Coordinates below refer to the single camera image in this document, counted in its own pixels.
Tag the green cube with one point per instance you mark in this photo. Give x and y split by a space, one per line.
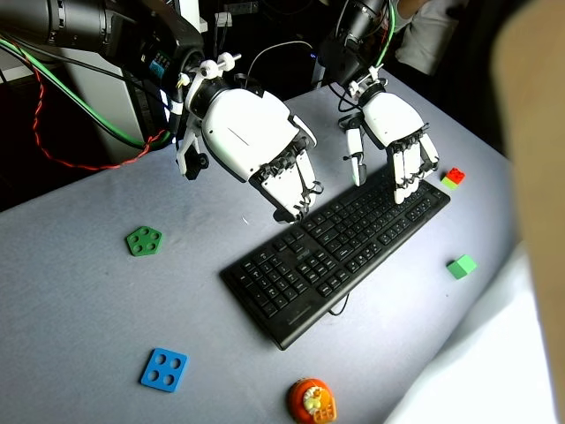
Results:
461 267

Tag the green pentagon block with holes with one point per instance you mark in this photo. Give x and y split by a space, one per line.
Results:
144 241

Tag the red toy brick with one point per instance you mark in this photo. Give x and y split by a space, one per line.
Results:
455 174

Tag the white sheet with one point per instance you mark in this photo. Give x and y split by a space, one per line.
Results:
485 362

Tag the blue square block with holes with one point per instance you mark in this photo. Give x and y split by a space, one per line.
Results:
164 370

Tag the grey table cloth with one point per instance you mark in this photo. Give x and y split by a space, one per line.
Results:
110 300

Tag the person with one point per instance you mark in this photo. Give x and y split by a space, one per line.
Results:
426 40

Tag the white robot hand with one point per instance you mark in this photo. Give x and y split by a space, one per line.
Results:
247 132
390 119

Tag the tan board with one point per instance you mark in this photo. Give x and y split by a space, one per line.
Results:
538 132

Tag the light green toy brick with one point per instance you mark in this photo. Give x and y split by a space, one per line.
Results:
449 183

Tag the orange toy cake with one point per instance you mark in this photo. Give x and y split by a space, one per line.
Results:
309 399

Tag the white cabinet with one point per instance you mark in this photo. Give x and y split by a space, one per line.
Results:
97 101

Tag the black computer keyboard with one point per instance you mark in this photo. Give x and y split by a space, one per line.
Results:
309 274

